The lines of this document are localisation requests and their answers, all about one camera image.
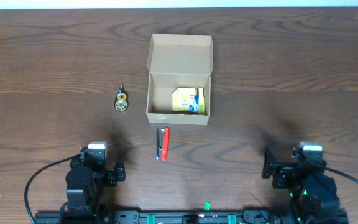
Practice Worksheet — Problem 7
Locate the red black stapler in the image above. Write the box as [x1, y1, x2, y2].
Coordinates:
[156, 127, 170, 161]

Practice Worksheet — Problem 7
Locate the yellow sticky note pad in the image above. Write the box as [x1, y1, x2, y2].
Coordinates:
[172, 88, 197, 112]

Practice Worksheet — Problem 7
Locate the yellow highlighter pen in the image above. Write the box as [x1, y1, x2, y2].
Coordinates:
[198, 87, 206, 115]

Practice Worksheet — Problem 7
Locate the blue white staples box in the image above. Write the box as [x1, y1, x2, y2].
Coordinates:
[188, 95, 199, 113]

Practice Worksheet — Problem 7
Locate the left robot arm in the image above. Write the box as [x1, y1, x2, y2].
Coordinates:
[65, 148, 126, 217]

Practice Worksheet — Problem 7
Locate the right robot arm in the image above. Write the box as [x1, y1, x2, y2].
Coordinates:
[262, 141, 346, 223]

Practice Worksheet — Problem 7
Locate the small green clip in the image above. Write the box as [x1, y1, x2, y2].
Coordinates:
[204, 202, 211, 211]

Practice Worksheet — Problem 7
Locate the open brown cardboard box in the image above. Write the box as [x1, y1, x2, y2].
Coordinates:
[145, 34, 213, 126]

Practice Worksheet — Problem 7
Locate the right black cable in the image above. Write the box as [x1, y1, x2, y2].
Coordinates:
[292, 149, 358, 200]

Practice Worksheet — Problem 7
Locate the black cable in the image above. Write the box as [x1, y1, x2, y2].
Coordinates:
[292, 149, 358, 200]
[24, 153, 82, 224]

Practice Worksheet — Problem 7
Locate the black aluminium mounting rail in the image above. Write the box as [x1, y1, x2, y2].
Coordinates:
[34, 210, 349, 224]

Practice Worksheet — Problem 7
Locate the left black cable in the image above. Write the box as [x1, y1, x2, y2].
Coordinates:
[24, 153, 82, 224]

